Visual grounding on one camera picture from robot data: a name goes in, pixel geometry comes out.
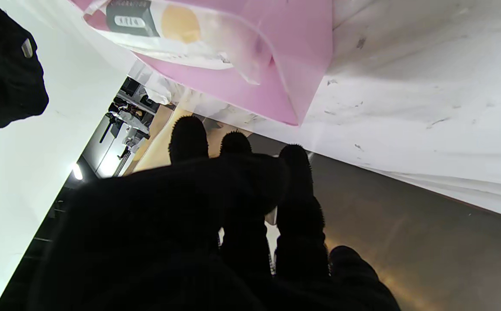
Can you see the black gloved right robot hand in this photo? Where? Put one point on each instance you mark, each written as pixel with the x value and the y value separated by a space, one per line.
pixel 4 82

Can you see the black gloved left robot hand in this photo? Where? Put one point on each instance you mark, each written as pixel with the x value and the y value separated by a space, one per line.
pixel 155 242

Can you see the grey background machine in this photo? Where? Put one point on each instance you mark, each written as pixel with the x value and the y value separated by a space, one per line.
pixel 129 121

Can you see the clear tissue pack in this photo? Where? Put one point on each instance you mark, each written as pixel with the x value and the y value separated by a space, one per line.
pixel 181 26

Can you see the brown leather sofa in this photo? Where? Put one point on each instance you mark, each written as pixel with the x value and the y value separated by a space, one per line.
pixel 406 242

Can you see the bright round lamp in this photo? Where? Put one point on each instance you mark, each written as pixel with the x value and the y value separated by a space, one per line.
pixel 77 171

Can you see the pink tissue box cover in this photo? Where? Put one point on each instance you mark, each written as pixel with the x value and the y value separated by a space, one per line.
pixel 302 43

